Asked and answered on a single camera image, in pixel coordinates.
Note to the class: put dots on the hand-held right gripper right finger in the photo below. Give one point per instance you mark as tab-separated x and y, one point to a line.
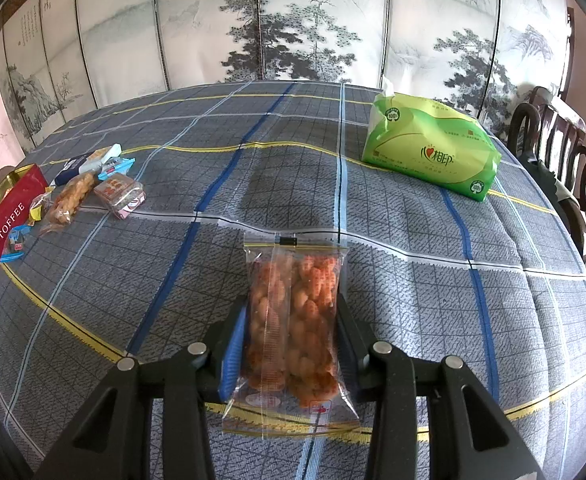
354	342

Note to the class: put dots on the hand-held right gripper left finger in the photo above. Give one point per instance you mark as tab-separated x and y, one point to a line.
233	355

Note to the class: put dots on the clear packet of orange snacks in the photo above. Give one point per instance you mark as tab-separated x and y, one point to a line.
293	320

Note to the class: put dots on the fried twist snack packet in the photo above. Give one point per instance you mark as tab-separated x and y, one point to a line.
68	200

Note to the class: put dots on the white and blue snack packet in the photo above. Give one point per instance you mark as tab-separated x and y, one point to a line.
85	162

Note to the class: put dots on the yellow candy wrapper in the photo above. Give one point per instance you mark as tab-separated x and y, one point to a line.
37	210

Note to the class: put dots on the gold rectangular tray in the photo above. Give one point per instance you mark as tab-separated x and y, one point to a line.
3	230

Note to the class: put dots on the grey checked tablecloth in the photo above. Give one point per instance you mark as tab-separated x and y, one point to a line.
423	285

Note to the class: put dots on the pink label pastry packet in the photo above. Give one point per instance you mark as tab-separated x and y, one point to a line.
118	192

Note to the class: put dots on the green tissue pack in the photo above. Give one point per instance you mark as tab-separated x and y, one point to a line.
423	145

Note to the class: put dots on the blue candy wrapper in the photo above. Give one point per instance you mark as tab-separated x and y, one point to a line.
15	247

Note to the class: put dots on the wooden chairs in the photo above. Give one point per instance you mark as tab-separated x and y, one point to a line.
570	210

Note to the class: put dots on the grey round stool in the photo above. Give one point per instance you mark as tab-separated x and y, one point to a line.
2	176

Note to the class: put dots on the ink painted folding screen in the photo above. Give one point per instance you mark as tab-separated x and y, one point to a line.
293	20

